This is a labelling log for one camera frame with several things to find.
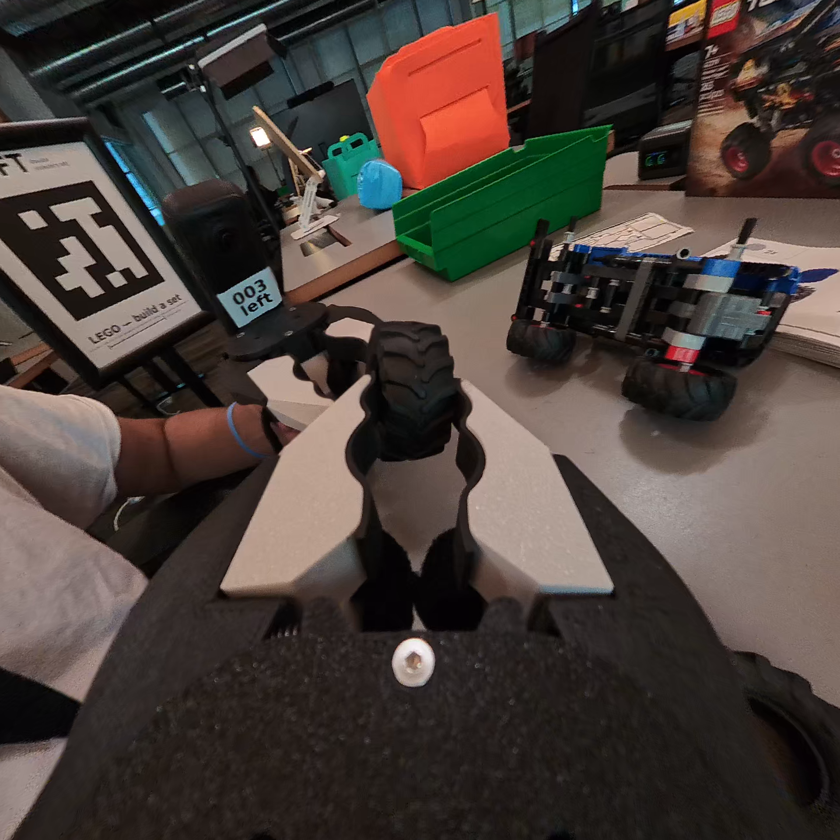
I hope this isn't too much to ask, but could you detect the lego set box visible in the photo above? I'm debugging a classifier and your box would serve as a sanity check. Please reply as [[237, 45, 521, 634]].
[[686, 0, 840, 199]]

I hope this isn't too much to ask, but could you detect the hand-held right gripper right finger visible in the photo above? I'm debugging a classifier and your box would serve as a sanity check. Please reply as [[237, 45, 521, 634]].
[[448, 377, 616, 603]]

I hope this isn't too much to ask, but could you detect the white instruction booklet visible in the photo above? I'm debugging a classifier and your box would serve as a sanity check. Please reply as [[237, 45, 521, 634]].
[[702, 233, 840, 368]]

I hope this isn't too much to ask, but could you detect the white sticker sheet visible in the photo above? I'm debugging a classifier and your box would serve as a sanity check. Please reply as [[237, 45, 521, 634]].
[[550, 211, 695, 260]]

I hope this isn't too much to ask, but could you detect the black softbox light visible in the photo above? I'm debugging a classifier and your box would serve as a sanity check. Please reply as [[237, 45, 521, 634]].
[[197, 23, 286, 99]]

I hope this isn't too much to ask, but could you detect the green plastic bin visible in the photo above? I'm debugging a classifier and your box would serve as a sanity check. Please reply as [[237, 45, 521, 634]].
[[392, 125, 614, 283]]

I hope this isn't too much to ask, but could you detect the blue wrapped bundle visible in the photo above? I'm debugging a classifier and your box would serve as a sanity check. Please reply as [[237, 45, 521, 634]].
[[357, 157, 403, 211]]

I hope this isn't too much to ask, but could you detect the orange plastic bin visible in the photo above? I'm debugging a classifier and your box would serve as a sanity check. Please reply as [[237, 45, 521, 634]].
[[365, 12, 511, 191]]

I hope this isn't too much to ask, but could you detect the person's left forearm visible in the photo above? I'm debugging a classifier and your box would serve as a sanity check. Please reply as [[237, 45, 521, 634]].
[[112, 407, 263, 500]]

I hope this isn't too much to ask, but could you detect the green tote bag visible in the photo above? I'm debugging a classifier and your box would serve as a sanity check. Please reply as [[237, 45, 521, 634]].
[[322, 131, 382, 201]]

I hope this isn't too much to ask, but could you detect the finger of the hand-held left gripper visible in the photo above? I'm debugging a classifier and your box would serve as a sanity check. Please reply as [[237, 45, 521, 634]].
[[295, 320, 382, 401], [247, 357, 352, 432]]

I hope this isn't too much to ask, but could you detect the blue black lego truck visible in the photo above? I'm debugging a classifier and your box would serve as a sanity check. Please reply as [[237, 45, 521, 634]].
[[505, 217, 802, 422]]

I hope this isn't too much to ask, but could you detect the black lego tire blue rim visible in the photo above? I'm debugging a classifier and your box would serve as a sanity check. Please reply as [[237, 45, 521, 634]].
[[366, 320, 460, 462]]

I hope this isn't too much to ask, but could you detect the blue wristband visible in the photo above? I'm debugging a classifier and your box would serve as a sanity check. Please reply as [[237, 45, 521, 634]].
[[226, 402, 270, 460]]

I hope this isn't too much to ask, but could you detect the black harness strap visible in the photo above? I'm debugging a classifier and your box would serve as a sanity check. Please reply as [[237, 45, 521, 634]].
[[0, 669, 80, 746]]

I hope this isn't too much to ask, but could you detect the black power station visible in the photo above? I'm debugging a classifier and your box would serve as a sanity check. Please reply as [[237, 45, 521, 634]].
[[638, 121, 695, 181]]

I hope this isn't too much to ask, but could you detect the framed marker sign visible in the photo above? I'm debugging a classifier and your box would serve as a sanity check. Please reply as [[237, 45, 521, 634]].
[[0, 118, 214, 391]]

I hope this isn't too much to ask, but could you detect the black monitor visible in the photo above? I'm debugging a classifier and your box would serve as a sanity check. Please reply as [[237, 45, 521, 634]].
[[272, 79, 368, 165]]

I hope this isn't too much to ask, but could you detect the tablet on white stand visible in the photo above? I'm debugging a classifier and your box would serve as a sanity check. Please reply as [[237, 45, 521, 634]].
[[251, 105, 342, 240]]

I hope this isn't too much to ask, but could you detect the person's left hand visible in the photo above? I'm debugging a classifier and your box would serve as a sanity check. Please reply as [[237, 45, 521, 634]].
[[231, 402, 306, 460]]

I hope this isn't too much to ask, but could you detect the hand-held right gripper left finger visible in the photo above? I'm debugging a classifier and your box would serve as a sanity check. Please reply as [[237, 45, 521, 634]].
[[218, 375, 398, 603]]

